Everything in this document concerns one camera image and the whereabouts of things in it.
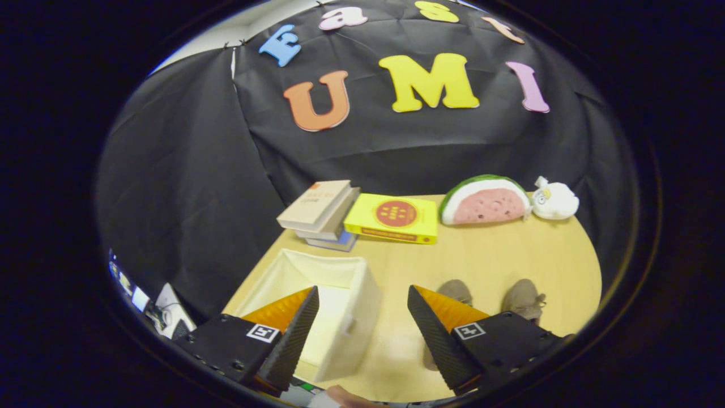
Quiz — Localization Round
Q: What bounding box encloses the yellow book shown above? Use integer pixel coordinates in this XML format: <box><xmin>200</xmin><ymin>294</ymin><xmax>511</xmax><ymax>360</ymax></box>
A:
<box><xmin>343</xmin><ymin>193</ymin><xmax>440</xmax><ymax>245</ymax></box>

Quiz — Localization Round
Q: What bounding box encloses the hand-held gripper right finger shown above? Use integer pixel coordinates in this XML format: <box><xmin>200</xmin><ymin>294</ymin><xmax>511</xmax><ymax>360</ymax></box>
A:
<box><xmin>407</xmin><ymin>285</ymin><xmax>575</xmax><ymax>397</ymax></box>

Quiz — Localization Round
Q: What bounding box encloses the beige fabric storage box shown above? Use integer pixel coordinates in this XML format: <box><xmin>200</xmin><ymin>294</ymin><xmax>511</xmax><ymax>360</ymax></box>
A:
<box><xmin>232</xmin><ymin>248</ymin><xmax>383</xmax><ymax>384</ymax></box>

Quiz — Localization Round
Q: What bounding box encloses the white plush toy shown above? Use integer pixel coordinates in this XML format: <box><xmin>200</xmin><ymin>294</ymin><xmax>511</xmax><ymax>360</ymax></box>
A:
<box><xmin>531</xmin><ymin>176</ymin><xmax>580</xmax><ymax>221</ymax></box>

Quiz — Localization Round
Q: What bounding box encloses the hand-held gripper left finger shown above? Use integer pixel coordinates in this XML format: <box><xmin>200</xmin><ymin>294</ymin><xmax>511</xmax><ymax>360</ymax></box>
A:
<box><xmin>170</xmin><ymin>286</ymin><xmax>321</xmax><ymax>397</ymax></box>

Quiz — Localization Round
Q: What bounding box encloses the pale blue book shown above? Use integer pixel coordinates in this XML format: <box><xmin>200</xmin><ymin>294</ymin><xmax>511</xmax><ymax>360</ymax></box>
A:
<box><xmin>306</xmin><ymin>229</ymin><xmax>359</xmax><ymax>253</ymax></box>

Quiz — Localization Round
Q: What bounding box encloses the beige paperback book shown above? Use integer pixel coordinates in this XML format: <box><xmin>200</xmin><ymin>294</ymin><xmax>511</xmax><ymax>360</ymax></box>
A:
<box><xmin>276</xmin><ymin>180</ymin><xmax>352</xmax><ymax>230</ymax></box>

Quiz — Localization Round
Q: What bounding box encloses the thick cream book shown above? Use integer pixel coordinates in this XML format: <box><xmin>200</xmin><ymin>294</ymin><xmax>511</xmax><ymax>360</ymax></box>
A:
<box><xmin>295</xmin><ymin>187</ymin><xmax>361</xmax><ymax>241</ymax></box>

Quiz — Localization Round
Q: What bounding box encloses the white sheet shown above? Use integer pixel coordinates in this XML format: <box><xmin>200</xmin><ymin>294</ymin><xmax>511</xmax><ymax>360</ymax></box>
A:
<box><xmin>154</xmin><ymin>282</ymin><xmax>196</xmax><ymax>339</ymax></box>

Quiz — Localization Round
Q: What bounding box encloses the watermelon plush toy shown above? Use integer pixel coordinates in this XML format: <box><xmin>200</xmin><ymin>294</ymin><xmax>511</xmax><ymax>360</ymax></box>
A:
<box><xmin>439</xmin><ymin>174</ymin><xmax>532</xmax><ymax>226</ymax></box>

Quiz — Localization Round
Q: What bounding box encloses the brown fuzzy shoe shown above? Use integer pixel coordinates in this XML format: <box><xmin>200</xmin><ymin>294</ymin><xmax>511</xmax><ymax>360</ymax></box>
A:
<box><xmin>422</xmin><ymin>279</ymin><xmax>474</xmax><ymax>372</ymax></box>
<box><xmin>501</xmin><ymin>278</ymin><xmax>547</xmax><ymax>325</ymax></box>

